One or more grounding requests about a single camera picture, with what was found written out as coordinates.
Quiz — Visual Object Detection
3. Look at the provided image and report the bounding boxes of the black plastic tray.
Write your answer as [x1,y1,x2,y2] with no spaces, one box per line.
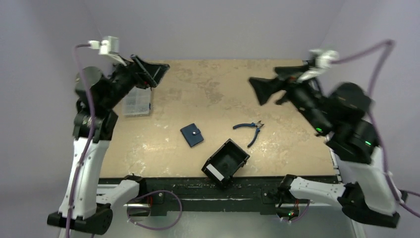
[202,139,250,189]

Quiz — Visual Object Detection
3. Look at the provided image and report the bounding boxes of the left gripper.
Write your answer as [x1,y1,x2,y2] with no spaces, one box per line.
[102,54,168,109]

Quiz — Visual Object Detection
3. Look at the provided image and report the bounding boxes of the white card in tray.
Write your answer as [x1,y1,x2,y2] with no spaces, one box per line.
[206,164,224,181]

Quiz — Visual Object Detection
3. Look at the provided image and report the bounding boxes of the blue handled pliers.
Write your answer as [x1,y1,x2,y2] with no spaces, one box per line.
[233,120,264,148]

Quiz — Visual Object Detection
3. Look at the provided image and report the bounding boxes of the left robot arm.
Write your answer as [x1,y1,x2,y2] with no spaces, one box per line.
[47,55,170,238]

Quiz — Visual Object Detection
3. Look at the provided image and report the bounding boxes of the blue card holder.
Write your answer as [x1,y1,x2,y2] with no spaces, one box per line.
[180,123,204,147]

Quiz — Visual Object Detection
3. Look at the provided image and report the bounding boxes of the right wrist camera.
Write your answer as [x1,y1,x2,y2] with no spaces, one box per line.
[296,49,339,83]

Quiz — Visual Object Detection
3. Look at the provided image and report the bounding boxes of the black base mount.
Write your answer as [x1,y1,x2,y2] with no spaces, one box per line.
[95,177,340,218]

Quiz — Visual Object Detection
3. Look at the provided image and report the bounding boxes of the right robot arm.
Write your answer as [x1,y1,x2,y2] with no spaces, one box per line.
[249,66,408,228]

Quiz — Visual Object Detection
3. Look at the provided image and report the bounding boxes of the clear plastic organizer box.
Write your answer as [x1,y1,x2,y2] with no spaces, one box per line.
[122,87,152,117]

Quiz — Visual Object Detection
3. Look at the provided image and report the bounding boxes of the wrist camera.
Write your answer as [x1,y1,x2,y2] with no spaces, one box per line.
[296,49,339,83]
[88,36,127,66]

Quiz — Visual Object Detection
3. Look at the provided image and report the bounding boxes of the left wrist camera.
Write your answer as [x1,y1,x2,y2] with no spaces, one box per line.
[88,36,127,66]

